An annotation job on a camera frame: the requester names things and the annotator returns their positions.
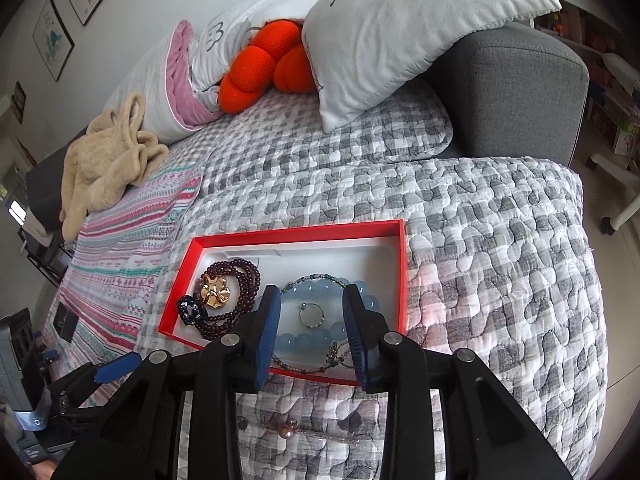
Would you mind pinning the gold flower brooch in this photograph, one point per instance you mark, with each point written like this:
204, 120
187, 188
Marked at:
216, 292

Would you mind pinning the small gold clasp charm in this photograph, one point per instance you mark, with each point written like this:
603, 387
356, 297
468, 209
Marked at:
334, 352

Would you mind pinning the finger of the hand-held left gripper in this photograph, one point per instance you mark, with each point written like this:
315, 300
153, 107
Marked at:
117, 366

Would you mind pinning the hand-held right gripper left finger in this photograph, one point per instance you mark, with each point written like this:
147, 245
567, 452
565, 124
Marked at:
265, 340

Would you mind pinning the dark crystal hair clip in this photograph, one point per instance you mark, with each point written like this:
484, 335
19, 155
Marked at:
189, 310

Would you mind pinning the orange knot cushion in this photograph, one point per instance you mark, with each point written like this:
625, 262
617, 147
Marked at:
255, 70

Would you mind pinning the red cardboard box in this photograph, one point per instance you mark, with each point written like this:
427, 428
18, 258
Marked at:
300, 232

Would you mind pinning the grey checked quilt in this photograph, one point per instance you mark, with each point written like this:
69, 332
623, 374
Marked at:
475, 240

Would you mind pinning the white printed pillow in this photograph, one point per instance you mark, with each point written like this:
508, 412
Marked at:
260, 0

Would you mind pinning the pink and white pillow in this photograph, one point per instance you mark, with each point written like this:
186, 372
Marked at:
160, 85

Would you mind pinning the blue picture frame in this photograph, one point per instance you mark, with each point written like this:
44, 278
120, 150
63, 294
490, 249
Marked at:
52, 37

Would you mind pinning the black chair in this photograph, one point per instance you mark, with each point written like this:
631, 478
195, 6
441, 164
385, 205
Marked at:
40, 250

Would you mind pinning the small black card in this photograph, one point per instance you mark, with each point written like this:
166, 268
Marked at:
67, 322

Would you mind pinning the cluttered white shelf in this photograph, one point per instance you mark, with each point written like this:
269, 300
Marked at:
605, 35

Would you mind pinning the white chair base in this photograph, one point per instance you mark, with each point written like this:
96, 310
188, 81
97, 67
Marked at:
622, 210

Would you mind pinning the light grey pillow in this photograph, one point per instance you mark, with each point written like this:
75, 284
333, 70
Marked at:
400, 30

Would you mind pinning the beige fleece blanket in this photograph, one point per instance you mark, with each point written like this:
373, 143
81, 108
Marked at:
110, 170

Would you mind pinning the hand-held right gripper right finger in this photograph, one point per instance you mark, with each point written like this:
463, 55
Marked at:
357, 340

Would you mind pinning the striped patterned bed sheet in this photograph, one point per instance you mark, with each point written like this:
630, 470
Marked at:
130, 240

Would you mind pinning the small dark picture frame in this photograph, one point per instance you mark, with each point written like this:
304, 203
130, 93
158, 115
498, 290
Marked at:
19, 100

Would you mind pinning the grey sofa armrest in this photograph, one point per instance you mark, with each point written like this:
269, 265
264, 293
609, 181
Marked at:
510, 90

